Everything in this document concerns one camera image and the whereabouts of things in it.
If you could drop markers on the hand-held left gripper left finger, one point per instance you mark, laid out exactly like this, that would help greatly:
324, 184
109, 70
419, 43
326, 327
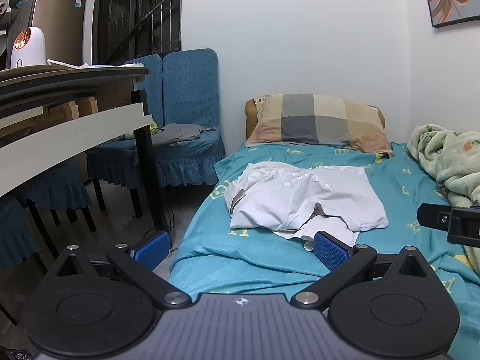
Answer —
152, 250

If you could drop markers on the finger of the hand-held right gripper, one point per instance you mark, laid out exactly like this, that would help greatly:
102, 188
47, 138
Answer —
467, 225
431, 215

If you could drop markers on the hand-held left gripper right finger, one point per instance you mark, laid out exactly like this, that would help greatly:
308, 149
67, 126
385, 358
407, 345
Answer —
332, 251

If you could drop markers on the white t-shirt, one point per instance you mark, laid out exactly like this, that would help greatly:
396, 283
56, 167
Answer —
300, 198

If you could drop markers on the pale green fleece blanket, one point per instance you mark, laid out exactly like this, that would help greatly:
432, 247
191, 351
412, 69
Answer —
450, 168

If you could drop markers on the teal printed bed sheet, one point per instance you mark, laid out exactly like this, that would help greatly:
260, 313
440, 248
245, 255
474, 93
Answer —
262, 266

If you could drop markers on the blue covered dining chair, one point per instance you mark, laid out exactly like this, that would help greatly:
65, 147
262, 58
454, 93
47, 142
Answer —
15, 232
189, 82
52, 191
144, 82

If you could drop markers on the grey cloth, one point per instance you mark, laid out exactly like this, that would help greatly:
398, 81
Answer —
180, 133

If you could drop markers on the yellow green plush toy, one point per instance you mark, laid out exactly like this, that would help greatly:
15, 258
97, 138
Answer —
153, 127

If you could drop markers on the plaid pillow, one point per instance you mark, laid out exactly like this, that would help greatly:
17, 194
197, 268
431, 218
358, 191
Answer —
318, 123

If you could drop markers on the wooden dining table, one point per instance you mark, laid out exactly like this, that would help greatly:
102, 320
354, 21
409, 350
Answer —
75, 127

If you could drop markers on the mustard yellow pillow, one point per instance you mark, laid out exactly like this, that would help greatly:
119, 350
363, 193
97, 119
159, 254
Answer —
250, 120

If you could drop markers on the white humidifier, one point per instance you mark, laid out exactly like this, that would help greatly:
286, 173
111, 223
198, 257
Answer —
28, 56

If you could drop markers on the dark barred window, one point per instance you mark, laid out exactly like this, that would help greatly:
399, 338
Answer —
123, 15

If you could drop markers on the champagne gold refrigerator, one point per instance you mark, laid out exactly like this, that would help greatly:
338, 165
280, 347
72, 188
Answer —
60, 26

